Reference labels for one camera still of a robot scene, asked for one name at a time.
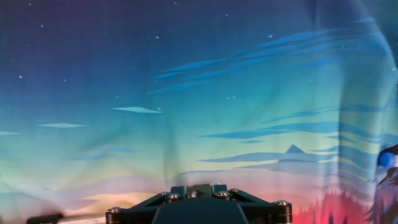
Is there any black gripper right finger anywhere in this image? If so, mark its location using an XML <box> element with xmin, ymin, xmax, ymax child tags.
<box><xmin>211</xmin><ymin>183</ymin><xmax>293</xmax><ymax>224</ymax></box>

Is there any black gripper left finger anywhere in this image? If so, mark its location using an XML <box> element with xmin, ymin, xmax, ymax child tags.
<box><xmin>104</xmin><ymin>185</ymin><xmax>191</xmax><ymax>224</ymax></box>

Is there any conical blue-capped tube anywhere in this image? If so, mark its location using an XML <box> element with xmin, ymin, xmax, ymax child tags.
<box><xmin>377</xmin><ymin>151</ymin><xmax>398</xmax><ymax>169</ymax></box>

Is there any landscape print cloth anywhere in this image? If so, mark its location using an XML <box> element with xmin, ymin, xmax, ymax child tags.
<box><xmin>0</xmin><ymin>0</ymin><xmax>398</xmax><ymax>224</ymax></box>

